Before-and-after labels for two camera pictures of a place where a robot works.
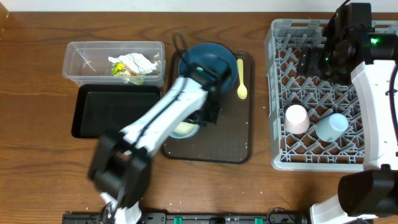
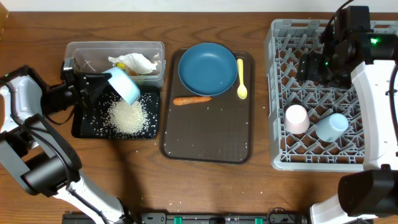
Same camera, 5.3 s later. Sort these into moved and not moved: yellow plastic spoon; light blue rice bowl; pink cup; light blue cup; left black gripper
Moved: light blue rice bowl; left black gripper
Not moved: pink cup; light blue cup; yellow plastic spoon
